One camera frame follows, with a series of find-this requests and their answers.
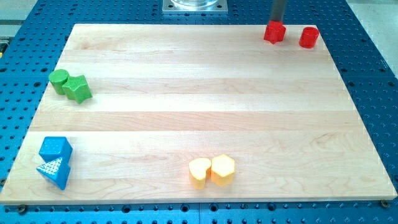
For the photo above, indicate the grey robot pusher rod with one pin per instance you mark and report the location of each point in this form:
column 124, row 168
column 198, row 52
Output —
column 278, row 10

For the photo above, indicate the yellow hexagon block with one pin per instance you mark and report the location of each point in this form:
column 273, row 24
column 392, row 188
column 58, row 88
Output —
column 222, row 170

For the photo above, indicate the red star block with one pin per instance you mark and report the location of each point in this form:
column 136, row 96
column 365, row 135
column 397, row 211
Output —
column 275, row 32

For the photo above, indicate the wooden board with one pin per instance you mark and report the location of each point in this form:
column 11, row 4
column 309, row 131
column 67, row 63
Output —
column 164, row 95

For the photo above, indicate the red cylinder block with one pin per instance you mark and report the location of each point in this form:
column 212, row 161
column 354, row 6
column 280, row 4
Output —
column 309, row 37

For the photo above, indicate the green cylinder block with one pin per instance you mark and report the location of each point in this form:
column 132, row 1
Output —
column 58, row 78

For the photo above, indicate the blue triangle block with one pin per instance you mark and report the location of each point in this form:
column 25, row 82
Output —
column 56, row 171

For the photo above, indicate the green star block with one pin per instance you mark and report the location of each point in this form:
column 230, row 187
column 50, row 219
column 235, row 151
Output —
column 77, row 89

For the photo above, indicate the yellow heart block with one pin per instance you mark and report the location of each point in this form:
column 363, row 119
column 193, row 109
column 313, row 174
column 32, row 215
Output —
column 198, row 172

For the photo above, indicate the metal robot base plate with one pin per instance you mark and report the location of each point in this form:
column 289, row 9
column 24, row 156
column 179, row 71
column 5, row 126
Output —
column 176, row 6

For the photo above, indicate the blue cube block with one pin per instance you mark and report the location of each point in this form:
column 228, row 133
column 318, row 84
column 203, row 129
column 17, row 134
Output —
column 54, row 147

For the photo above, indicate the blue perforated table plate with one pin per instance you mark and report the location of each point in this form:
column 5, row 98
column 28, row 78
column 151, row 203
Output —
column 44, row 27

